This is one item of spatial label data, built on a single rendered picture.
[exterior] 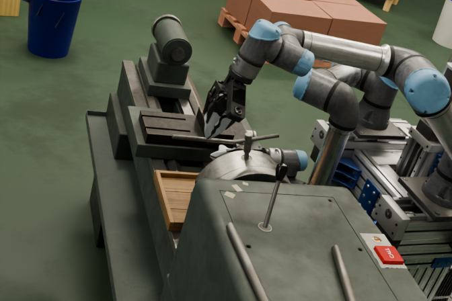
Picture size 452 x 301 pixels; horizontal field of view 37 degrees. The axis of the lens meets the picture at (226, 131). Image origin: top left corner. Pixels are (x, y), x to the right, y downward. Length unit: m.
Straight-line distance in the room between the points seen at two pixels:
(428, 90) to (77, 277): 1.99
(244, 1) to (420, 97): 4.57
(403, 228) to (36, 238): 1.90
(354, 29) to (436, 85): 4.53
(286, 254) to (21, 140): 2.76
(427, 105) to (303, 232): 0.50
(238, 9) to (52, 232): 3.56
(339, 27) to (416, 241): 4.14
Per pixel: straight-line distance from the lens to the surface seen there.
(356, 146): 2.67
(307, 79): 2.24
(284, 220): 1.77
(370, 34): 6.56
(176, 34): 3.01
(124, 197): 2.90
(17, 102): 4.58
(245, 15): 6.33
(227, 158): 2.02
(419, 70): 1.92
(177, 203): 2.35
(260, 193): 1.84
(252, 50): 1.75
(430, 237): 2.40
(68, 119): 4.46
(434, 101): 1.92
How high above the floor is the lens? 2.24
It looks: 28 degrees down
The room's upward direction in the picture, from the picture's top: 16 degrees clockwise
